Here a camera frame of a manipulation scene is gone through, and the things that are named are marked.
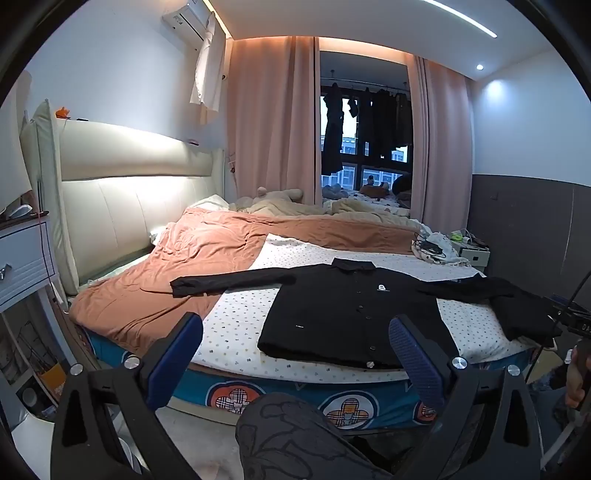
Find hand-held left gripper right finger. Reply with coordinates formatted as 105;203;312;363
389;315;541;480

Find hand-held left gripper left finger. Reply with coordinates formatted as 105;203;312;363
50;312;205;480

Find black button shirt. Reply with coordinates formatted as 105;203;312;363
170;258;509;370

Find row of dark hanging clothes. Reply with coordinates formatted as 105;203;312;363
346;85;413;169

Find person's right hand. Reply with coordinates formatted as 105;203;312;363
564;344;591;411

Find white dotted bed sheet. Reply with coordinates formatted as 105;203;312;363
191;233;541;384

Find orange blanket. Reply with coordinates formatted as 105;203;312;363
69;208;421;356

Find blue printed mattress cover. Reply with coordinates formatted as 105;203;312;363
83;332;532;432

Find white patterned cloth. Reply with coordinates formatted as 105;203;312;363
411;225;472;267

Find small white nightstand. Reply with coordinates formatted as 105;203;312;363
455;231;491;274

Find person's grey patterned pants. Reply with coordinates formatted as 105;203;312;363
235;392;399;480

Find cream leather bed headboard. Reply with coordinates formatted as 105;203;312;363
19;99;227;296

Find beige fluffy blanket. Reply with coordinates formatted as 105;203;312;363
231;187;435;236

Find dotted window seat cushion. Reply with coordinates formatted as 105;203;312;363
322;185;413;219

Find beige plush toy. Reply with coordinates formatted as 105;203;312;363
256;187;304;205

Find pink curtain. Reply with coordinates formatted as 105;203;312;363
225;36;322;209
409;55;472;223

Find long black hanging coat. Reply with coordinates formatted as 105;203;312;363
322;82;345;176

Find white hanging shirt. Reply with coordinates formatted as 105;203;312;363
189;11;228;112

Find ceiling light strip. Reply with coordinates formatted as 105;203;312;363
422;0;498;38

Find white air conditioner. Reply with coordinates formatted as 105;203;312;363
161;0;214;43

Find black charger cables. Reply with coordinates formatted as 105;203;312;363
412;234;447;259

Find white nightstand with handle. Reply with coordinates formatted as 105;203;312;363
0;210;62;315

